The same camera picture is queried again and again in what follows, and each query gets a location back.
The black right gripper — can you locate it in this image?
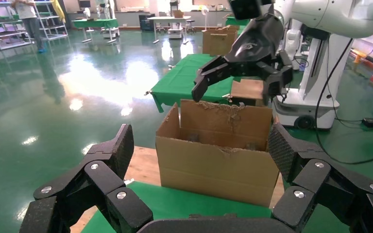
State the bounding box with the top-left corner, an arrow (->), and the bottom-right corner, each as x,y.
191,13 -> 294,105

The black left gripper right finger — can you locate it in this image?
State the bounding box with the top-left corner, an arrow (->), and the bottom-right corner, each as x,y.
267,122 -> 373,233

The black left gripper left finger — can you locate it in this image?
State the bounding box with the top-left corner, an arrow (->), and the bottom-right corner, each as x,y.
19,123 -> 155,233

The small white robot base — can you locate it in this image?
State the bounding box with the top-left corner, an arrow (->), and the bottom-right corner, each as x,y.
166,27 -> 183,40

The flat closed cardboard box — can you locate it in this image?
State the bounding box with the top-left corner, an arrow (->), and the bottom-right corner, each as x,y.
230,79 -> 265,107

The tall brown carton with flaps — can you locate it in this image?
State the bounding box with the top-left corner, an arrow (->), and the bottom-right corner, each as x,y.
202,25 -> 239,57

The large open torn carton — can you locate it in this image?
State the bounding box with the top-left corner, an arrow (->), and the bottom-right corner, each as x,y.
155,100 -> 280,208

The plain green tablecloth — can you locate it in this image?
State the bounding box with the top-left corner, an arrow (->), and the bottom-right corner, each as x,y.
149,53 -> 238,113

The white standing fan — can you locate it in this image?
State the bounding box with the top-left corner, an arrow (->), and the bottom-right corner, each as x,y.
199,4 -> 209,32

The white table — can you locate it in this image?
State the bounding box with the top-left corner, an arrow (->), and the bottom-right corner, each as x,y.
146,16 -> 191,45

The black cabinet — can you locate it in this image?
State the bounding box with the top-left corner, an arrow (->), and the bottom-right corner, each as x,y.
137,14 -> 155,32

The green covered table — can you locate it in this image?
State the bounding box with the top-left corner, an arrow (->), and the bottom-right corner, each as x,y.
70,18 -> 119,44

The narrow metal shelf rack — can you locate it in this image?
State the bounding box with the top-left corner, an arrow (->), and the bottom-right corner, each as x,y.
34,0 -> 68,42

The person in white shirt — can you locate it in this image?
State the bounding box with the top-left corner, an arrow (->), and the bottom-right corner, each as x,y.
11,0 -> 47,54

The yellow hanging cloth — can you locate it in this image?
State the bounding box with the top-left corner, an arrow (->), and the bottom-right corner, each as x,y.
51,0 -> 66,24

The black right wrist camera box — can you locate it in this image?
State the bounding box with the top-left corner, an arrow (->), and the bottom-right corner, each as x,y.
229,0 -> 272,20

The long black cable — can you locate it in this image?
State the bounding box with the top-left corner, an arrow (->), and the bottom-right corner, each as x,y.
314,38 -> 373,165

